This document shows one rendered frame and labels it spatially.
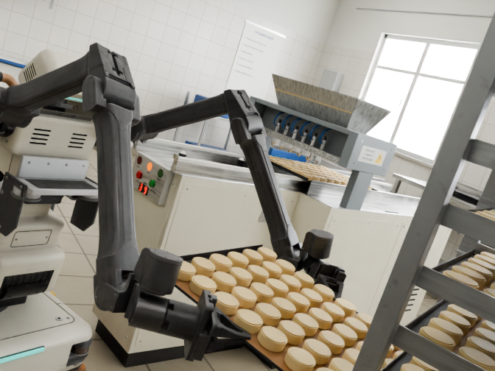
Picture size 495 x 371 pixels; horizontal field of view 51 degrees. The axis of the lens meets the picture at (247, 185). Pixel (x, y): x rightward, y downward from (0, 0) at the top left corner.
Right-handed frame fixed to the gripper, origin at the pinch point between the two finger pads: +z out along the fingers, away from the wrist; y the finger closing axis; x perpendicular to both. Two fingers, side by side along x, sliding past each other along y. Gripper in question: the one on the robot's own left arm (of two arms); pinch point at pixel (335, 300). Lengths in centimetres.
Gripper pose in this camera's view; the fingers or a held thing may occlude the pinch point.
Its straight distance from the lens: 123.8
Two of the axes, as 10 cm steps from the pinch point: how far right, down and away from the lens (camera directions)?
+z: 1.5, 2.8, -9.5
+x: -9.2, -3.1, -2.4
